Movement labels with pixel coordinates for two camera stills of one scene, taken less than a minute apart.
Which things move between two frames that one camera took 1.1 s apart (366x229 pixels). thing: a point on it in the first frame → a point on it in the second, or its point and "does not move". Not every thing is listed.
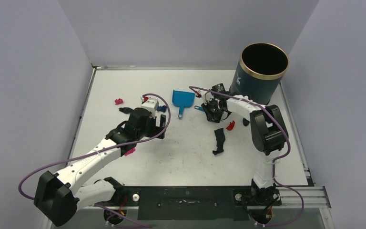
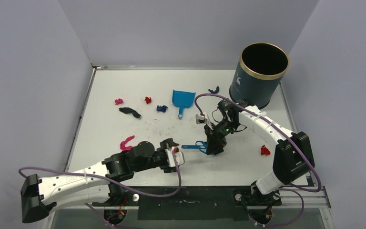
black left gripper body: x=151 y=130 → x=164 y=145
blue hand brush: x=199 y=108 → x=199 y=144
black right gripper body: x=210 y=111 → x=214 y=137
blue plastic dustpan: x=181 y=99 does not move
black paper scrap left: x=126 y=110 does not move
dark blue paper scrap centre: x=162 y=109 does not move
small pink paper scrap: x=118 y=101 does not move
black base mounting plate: x=188 y=203 does not move
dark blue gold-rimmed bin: x=260 y=68 does not move
